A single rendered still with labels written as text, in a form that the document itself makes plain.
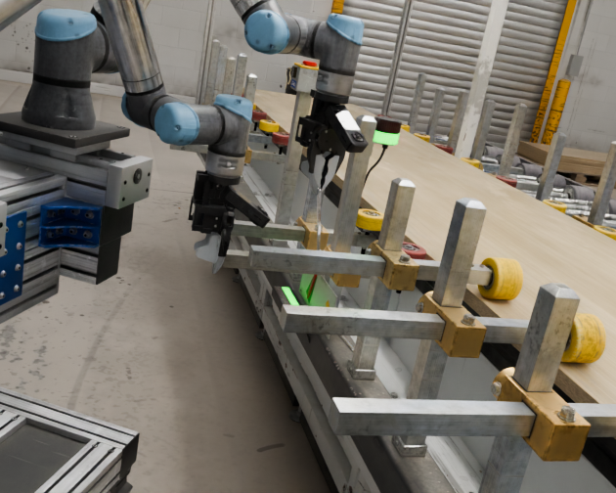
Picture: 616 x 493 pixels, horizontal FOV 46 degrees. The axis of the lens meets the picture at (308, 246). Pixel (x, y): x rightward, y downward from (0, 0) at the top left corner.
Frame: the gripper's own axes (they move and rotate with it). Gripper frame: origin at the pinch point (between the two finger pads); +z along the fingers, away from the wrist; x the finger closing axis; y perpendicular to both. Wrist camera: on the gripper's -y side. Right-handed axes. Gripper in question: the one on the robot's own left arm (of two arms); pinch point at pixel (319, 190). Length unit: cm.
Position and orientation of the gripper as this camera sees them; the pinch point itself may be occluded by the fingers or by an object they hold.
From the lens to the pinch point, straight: 153.7
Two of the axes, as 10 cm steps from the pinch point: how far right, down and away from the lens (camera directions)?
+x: -8.0, 0.5, -5.9
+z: -1.9, 9.3, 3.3
